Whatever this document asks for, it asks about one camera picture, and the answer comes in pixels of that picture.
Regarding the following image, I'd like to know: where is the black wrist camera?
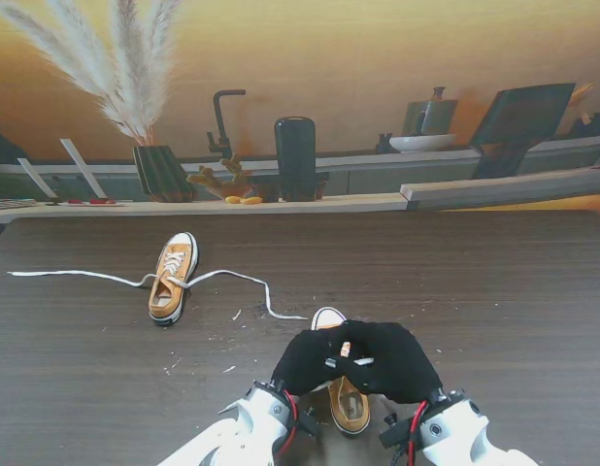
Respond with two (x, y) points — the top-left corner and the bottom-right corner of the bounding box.
(379, 414), (417, 451)
(299, 406), (324, 437)

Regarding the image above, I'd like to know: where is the long white slanted slat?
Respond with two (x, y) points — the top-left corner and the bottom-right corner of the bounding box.
(59, 138), (109, 200)

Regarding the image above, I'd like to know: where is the dark ribbed vase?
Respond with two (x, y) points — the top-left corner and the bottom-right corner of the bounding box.
(132, 144), (197, 204)

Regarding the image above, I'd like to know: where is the white pampas grass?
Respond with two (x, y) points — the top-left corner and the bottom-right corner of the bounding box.
(0, 0), (184, 147)

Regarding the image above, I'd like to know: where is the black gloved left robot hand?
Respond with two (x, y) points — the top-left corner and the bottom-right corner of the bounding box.
(271, 323), (350, 395)

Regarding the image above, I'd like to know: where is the light wooden shelf plank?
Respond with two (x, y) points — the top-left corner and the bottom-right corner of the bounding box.
(0, 192), (409, 224)

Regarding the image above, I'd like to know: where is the long white spread shoelace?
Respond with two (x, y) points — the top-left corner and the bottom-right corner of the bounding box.
(7, 251), (310, 321)

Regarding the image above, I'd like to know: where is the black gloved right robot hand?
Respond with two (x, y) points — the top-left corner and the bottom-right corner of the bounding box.
(339, 319), (445, 405)

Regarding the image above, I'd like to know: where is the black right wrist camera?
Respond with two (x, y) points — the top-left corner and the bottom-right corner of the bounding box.
(379, 414), (417, 451)

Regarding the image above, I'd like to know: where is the white bowl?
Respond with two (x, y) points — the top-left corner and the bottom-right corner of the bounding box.
(387, 133), (457, 154)

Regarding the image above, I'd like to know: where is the grey metal kettle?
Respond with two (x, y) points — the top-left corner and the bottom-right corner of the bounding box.
(401, 85), (459, 138)

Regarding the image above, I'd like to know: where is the grey shelf plank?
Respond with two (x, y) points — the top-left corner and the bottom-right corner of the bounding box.
(399, 167), (600, 213)

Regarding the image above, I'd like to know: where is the black kitchen faucet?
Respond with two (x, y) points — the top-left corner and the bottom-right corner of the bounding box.
(206, 88), (248, 159)

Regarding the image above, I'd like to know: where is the red wrist cable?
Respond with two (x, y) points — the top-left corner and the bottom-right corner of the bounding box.
(279, 391), (302, 453)
(407, 400), (428, 458)

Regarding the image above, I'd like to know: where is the black cylindrical canister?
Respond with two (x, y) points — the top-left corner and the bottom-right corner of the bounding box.
(273, 116), (317, 203)

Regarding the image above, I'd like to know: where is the dark slanted board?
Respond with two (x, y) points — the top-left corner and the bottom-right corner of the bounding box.
(469, 82), (578, 180)

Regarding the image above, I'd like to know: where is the short white slanted slat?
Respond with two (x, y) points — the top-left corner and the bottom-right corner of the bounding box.
(17, 157), (58, 204)

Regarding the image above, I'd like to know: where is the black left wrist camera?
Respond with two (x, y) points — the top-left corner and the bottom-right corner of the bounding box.
(299, 406), (324, 437)

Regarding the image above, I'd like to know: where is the red right wrist cable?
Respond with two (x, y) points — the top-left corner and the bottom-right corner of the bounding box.
(407, 400), (428, 458)

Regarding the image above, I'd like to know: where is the yellow sneaker with spread lace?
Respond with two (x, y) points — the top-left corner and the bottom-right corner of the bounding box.
(148, 231), (202, 327)

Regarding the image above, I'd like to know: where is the red left wrist cable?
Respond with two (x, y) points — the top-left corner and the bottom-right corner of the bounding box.
(279, 391), (302, 453)

